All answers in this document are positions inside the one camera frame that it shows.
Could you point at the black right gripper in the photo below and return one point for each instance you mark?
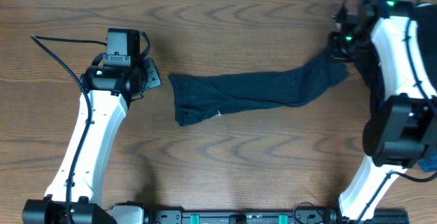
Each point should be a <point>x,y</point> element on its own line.
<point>338,47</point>

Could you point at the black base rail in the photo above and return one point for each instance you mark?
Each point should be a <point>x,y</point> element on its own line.
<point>305,216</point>

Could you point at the black garment pile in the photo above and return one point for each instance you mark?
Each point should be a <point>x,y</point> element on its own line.
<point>401,74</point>

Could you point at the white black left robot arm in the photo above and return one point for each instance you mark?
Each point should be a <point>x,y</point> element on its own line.
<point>75,194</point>

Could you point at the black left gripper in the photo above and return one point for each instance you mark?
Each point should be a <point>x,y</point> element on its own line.
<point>151,74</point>

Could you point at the black nike t-shirt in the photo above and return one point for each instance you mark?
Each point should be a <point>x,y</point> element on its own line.
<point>198,98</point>

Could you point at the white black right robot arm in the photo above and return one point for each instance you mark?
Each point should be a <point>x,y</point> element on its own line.
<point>358,203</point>

